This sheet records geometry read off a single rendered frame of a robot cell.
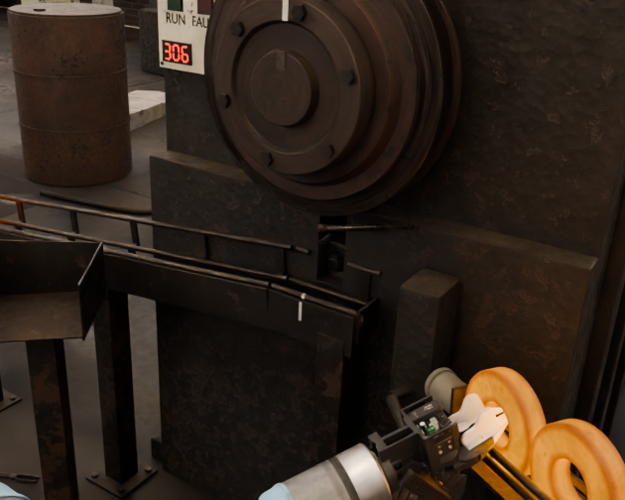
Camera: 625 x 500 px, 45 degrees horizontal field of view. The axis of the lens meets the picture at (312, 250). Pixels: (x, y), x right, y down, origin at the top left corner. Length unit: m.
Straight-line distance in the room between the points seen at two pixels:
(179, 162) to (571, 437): 1.01
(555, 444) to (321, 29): 0.67
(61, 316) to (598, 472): 1.07
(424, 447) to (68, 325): 0.80
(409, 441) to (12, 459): 1.41
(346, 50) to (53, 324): 0.82
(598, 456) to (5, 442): 1.71
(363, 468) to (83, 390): 1.55
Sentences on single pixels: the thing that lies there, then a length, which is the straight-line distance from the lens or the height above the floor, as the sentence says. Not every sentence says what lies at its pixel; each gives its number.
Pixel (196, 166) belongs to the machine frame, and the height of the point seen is 0.87.
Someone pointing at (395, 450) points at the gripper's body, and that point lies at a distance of 1.05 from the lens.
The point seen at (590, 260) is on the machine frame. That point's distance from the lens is 1.32.
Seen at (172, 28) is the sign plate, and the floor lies 1.14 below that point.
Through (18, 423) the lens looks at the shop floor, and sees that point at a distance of 2.39.
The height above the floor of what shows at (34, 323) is 0.60.
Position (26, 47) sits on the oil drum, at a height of 0.72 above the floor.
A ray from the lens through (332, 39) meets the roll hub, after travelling 1.16.
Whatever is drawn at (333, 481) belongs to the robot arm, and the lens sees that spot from 1.04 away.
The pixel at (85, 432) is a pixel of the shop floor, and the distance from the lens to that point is 2.30.
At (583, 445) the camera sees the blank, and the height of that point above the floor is 0.79.
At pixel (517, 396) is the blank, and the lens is 1.09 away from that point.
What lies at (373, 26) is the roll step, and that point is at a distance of 1.18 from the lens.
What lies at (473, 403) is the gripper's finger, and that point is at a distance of 1.13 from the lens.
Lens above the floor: 1.36
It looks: 24 degrees down
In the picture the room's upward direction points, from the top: 3 degrees clockwise
